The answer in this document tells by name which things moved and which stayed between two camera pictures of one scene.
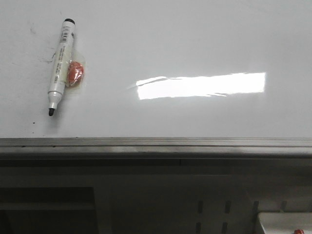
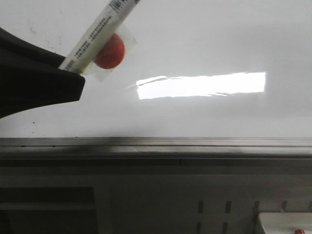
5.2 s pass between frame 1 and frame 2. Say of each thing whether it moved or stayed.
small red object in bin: stayed
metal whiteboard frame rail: stayed
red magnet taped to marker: moved
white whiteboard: stayed
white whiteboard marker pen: moved
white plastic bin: stayed
